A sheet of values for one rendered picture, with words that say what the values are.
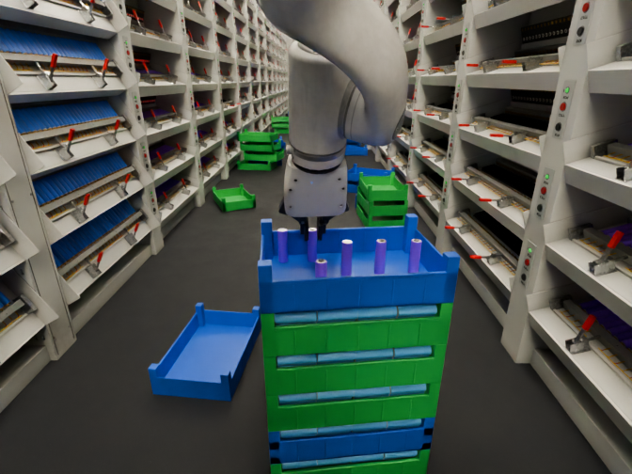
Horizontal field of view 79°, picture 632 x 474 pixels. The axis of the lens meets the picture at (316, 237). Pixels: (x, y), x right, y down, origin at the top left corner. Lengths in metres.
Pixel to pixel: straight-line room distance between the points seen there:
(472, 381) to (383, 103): 0.84
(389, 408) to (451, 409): 0.32
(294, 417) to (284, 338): 0.16
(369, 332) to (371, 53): 0.40
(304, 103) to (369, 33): 0.13
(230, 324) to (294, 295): 0.71
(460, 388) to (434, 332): 0.45
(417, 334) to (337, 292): 0.16
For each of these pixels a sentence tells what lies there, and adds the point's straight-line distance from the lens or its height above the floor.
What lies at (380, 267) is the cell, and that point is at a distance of 0.68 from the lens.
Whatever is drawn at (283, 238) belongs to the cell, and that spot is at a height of 0.46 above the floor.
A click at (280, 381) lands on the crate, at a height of 0.27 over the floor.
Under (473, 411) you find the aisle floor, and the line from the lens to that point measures 1.06.
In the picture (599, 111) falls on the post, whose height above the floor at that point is 0.66.
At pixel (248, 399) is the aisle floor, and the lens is 1.03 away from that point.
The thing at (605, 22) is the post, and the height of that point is 0.83.
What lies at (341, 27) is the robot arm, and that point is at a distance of 0.42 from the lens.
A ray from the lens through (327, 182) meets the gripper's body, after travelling 0.59.
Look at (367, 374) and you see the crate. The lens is 0.68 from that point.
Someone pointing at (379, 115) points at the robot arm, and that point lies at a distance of 0.46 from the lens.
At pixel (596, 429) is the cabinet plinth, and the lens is 1.07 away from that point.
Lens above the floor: 0.72
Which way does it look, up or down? 22 degrees down
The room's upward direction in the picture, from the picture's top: straight up
